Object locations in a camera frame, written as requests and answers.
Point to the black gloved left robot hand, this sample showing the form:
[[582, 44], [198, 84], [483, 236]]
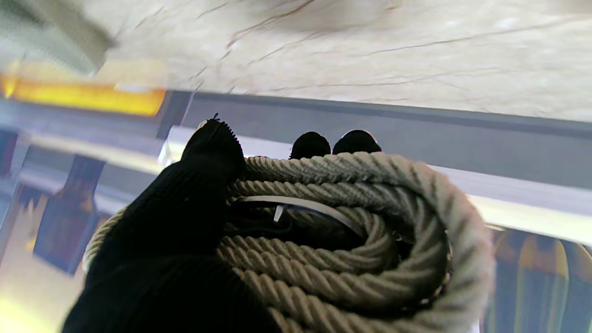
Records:
[[175, 240]]

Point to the tan braided belt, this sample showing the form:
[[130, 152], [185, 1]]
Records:
[[370, 259]]

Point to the printed kitchen scene backdrop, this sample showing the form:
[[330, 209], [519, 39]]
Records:
[[323, 129]]

